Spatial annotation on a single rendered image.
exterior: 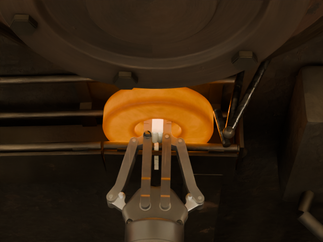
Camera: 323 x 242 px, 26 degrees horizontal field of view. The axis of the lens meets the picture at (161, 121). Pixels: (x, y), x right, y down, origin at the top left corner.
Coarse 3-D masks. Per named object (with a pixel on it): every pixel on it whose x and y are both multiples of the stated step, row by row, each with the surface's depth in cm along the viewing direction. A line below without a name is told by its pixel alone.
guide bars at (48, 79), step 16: (0, 80) 101; (16, 80) 101; (32, 80) 101; (48, 80) 100; (64, 80) 100; (80, 80) 100; (224, 80) 100; (80, 96) 104; (0, 112) 105; (16, 112) 105; (32, 112) 105; (48, 112) 104; (64, 112) 104; (80, 112) 104; (96, 112) 104; (224, 112) 104
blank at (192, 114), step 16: (112, 96) 95; (128, 96) 93; (144, 96) 92; (160, 96) 92; (176, 96) 92; (192, 96) 94; (112, 112) 94; (128, 112) 94; (144, 112) 94; (160, 112) 93; (176, 112) 93; (192, 112) 93; (208, 112) 95; (112, 128) 98; (128, 128) 97; (176, 128) 100; (192, 128) 97; (208, 128) 97
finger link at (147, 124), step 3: (147, 120) 96; (150, 120) 96; (144, 123) 96; (147, 123) 96; (150, 123) 96; (144, 126) 96; (147, 126) 96; (150, 126) 96; (144, 129) 96; (147, 129) 96; (150, 129) 96; (138, 138) 95; (141, 138) 95; (138, 141) 95; (141, 141) 95; (138, 144) 94; (141, 144) 94; (138, 147) 95; (141, 147) 95
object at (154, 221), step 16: (160, 192) 90; (128, 208) 89; (160, 208) 89; (176, 208) 89; (128, 224) 87; (144, 224) 86; (160, 224) 85; (176, 224) 87; (128, 240) 86; (144, 240) 84; (160, 240) 84; (176, 240) 86
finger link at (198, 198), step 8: (176, 144) 94; (184, 144) 94; (176, 152) 95; (184, 152) 93; (184, 160) 92; (184, 168) 92; (184, 176) 92; (192, 176) 91; (184, 184) 93; (192, 184) 91; (192, 192) 90; (200, 192) 90; (200, 200) 90; (200, 208) 91
